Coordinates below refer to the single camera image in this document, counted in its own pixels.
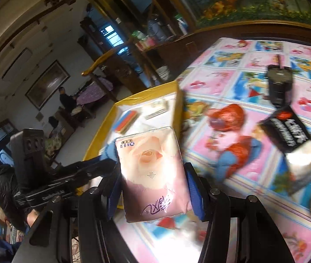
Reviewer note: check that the blue and orange pack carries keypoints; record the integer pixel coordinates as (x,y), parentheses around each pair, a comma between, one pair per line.
(126,120)

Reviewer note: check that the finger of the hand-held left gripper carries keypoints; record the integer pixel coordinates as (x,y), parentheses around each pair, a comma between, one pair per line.
(107,153)

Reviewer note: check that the flower and bamboo wall painting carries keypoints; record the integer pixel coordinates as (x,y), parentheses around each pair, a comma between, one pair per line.
(254,0)

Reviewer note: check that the pink box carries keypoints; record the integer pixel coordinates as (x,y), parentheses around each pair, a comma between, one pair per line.
(147,43)

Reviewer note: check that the pink rose tissue pack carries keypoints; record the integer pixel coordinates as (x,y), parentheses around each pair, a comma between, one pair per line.
(152,169)

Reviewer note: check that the white and tan pack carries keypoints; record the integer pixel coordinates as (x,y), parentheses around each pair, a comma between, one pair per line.
(156,107)

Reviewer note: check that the yellow cardboard box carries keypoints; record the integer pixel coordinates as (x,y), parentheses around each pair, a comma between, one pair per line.
(102,131)

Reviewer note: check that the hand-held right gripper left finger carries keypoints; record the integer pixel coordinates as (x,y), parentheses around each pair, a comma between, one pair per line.
(114,197)

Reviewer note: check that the framed picture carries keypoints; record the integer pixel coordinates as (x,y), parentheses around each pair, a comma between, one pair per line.
(47,85)

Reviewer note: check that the red plastic bag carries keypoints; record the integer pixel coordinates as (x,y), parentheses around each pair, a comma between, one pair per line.
(226,117)

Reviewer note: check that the small black motor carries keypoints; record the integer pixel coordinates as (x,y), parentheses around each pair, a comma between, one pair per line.
(278,87)

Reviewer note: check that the stack of white bowls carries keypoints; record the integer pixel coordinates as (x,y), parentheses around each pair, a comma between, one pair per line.
(162,73)

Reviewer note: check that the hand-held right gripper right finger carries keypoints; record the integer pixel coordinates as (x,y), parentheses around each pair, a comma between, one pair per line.
(196,194)

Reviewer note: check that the white bottle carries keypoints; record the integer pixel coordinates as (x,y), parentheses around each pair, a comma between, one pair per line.
(181,25)

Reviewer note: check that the blue water jug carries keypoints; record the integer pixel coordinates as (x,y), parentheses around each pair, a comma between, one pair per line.
(156,29)

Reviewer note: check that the person's left forearm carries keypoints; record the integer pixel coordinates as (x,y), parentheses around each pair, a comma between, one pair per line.
(3,186)

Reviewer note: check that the black tissue packet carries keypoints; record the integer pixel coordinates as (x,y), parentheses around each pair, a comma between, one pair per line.
(284,131)

